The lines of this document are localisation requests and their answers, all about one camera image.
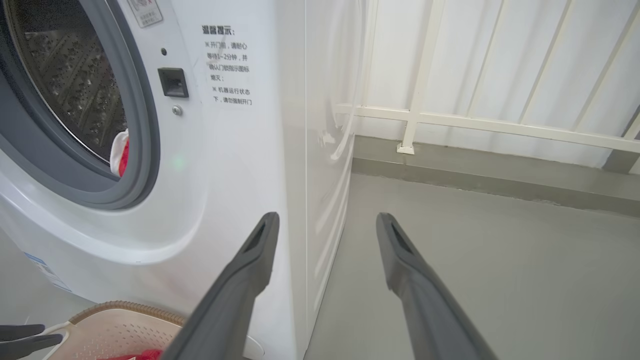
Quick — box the grey warning sticker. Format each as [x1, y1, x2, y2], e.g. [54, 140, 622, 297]
[126, 0, 164, 29]

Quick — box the blue white energy label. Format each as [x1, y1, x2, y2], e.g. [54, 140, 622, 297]
[24, 252, 73, 293]

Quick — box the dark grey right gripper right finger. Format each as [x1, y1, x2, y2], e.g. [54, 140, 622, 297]
[375, 212, 499, 360]

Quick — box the steel perforated washer drum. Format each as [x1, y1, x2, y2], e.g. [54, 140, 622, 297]
[4, 0, 128, 166]

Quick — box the white and red garment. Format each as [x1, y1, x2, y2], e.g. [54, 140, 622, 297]
[110, 128, 130, 177]

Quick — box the grey rubber door gasket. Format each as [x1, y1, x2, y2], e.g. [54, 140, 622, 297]
[0, 0, 161, 211]

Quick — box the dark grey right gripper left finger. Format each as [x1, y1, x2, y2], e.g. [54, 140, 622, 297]
[160, 211, 280, 360]

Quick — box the cream perforated laundry basket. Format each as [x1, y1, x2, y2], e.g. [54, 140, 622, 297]
[42, 300, 188, 360]

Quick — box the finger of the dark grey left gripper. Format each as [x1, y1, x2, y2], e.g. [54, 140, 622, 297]
[0, 333, 64, 360]
[0, 324, 46, 343]

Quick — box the printed text notice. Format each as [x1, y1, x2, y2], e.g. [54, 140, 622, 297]
[201, 25, 254, 107]

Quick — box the black door latch socket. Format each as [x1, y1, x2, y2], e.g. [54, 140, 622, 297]
[158, 67, 190, 99]

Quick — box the white metal rail frame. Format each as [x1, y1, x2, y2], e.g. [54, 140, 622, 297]
[334, 0, 640, 176]

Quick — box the red jersey with white print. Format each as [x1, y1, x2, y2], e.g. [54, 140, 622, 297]
[97, 348, 164, 360]

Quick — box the round filter cover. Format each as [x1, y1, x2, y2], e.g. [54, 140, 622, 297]
[243, 335, 266, 360]

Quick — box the white front-load washing machine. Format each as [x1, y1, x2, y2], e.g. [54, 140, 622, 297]
[0, 0, 368, 360]

